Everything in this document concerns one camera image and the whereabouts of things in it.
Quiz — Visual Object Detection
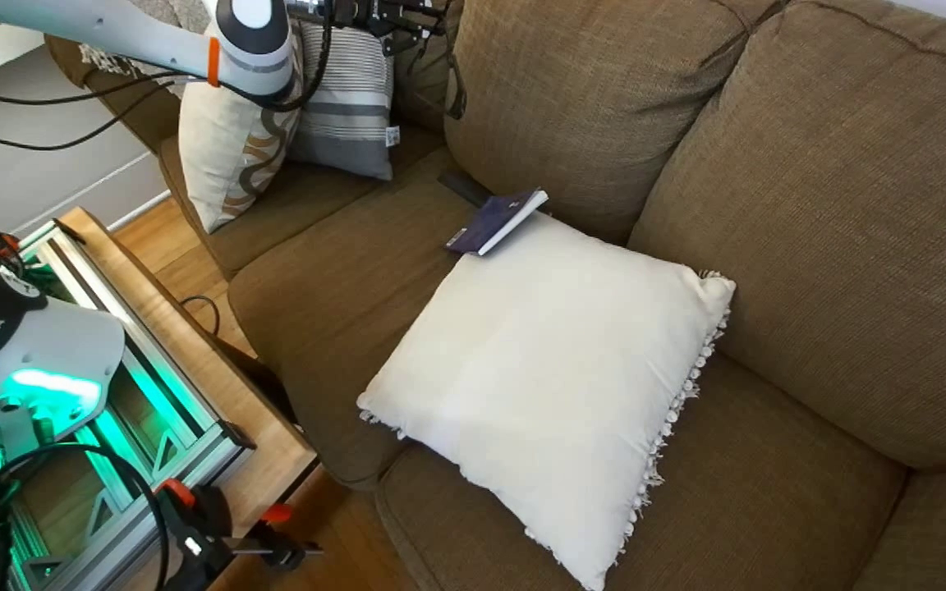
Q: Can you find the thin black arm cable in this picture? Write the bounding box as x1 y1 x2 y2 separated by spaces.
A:
0 9 336 157

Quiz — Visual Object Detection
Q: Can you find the grey white striped pillow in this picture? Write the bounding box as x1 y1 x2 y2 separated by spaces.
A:
289 19 405 184

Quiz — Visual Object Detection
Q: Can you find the brown fabric sofa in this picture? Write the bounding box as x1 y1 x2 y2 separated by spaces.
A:
42 0 946 591

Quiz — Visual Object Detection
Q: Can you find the aluminium frame with green light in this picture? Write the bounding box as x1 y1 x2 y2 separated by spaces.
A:
6 216 257 591

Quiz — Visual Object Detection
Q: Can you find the blue book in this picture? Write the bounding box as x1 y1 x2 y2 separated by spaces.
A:
443 188 552 261

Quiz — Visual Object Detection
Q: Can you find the wooden table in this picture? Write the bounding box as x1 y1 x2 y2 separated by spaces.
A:
57 207 323 539

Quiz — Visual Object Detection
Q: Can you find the white square pillow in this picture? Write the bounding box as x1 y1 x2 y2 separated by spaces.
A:
356 209 738 591

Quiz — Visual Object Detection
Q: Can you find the brown sofa back cushion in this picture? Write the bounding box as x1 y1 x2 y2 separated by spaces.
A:
388 31 465 137
441 0 789 245
631 0 946 473

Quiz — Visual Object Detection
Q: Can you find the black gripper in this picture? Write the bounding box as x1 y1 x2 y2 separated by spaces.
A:
365 0 443 56

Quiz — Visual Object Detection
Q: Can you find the white pillow with swirl pattern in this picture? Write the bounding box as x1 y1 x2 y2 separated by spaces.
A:
173 77 303 237

